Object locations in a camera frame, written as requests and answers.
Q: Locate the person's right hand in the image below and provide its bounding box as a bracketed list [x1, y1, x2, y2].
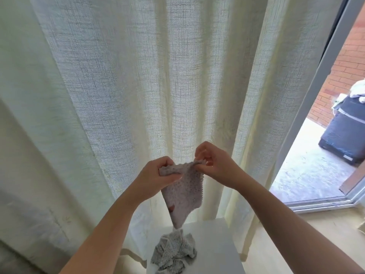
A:
[194, 141, 251, 192]

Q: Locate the person's left hand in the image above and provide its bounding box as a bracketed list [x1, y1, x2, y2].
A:
[128, 156, 184, 206]

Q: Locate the person's right forearm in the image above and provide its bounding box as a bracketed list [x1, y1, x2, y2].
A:
[235, 173, 365, 274]

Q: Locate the person's left forearm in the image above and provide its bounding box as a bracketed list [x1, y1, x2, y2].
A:
[60, 191, 150, 274]

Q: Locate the white table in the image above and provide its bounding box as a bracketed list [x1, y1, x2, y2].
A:
[145, 218, 246, 274]

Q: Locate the white linen curtain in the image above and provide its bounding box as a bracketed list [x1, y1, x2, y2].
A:
[0, 0, 350, 274]

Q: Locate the dark blue tarpaulin cover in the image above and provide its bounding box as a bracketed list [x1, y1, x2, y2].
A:
[317, 97, 365, 166]

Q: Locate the brown wooden board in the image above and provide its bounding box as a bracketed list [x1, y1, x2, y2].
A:
[339, 161, 365, 195]

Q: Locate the white patterned cloth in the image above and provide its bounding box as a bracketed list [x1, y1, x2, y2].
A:
[333, 79, 365, 115]

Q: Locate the white sliding door frame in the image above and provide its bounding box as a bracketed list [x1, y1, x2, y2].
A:
[268, 0, 365, 215]

